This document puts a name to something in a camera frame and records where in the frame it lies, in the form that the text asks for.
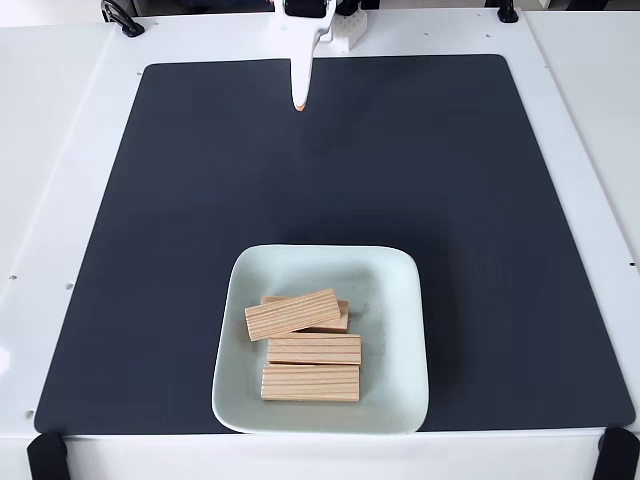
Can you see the smooth pale wooden block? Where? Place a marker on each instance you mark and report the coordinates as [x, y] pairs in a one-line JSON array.
[[340, 325]]

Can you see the white studded mounting block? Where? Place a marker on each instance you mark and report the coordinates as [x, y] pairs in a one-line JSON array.
[[350, 32]]

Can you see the pale green square plate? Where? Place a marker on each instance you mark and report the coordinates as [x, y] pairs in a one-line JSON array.
[[390, 300]]

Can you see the wooden block with number mark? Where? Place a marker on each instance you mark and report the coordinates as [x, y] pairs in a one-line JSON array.
[[292, 315]]

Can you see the black table mat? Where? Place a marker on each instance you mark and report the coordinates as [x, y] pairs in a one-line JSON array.
[[150, 250]]

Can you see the black table clamp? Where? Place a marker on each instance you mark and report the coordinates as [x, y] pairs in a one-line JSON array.
[[507, 11], [125, 22]]

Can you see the black base clamp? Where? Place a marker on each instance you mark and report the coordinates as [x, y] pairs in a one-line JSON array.
[[348, 6]]

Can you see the grooved wooden block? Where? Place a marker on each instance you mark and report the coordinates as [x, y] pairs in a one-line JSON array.
[[310, 384], [315, 349]]

